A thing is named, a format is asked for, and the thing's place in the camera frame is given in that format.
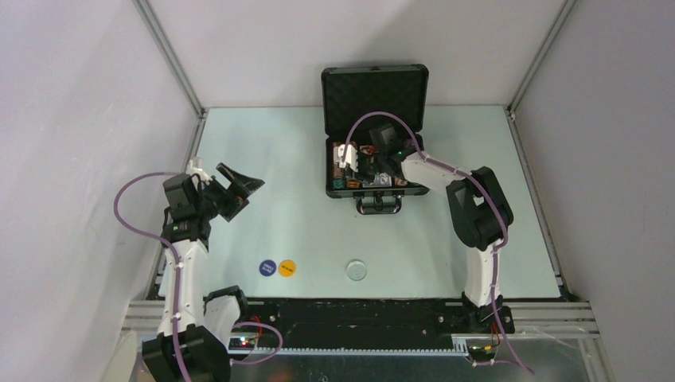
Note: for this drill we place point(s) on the clear dealer button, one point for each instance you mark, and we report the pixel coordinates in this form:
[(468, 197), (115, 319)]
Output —
[(356, 270)]

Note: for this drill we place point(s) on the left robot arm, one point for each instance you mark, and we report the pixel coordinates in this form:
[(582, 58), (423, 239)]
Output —
[(191, 344)]

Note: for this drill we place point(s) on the brown chip stack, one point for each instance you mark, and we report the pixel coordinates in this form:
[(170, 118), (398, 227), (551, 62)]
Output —
[(338, 173)]

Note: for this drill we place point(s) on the black poker case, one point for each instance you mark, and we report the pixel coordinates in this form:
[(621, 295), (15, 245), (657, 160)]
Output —
[(356, 100)]

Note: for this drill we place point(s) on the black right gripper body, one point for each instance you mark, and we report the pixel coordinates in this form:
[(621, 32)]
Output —
[(369, 165)]

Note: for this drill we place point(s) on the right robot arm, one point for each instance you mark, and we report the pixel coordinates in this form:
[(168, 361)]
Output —
[(480, 213)]

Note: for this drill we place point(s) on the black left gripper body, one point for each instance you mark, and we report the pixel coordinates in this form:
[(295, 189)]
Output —
[(215, 200)]

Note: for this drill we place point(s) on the blue small blind button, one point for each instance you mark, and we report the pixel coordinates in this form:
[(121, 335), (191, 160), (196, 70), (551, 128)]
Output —
[(267, 267)]

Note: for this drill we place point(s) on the red dice set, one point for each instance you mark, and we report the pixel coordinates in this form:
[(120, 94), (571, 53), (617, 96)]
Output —
[(368, 149)]

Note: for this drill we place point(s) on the yellow big blind button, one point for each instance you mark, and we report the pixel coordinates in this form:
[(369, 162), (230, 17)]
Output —
[(287, 268)]

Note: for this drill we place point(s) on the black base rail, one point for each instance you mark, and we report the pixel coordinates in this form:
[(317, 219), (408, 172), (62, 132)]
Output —
[(375, 325)]

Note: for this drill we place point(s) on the blue playing card deck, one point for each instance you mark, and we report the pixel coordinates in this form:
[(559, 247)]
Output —
[(381, 180)]

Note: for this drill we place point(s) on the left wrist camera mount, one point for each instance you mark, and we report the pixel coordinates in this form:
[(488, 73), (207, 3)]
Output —
[(195, 167)]

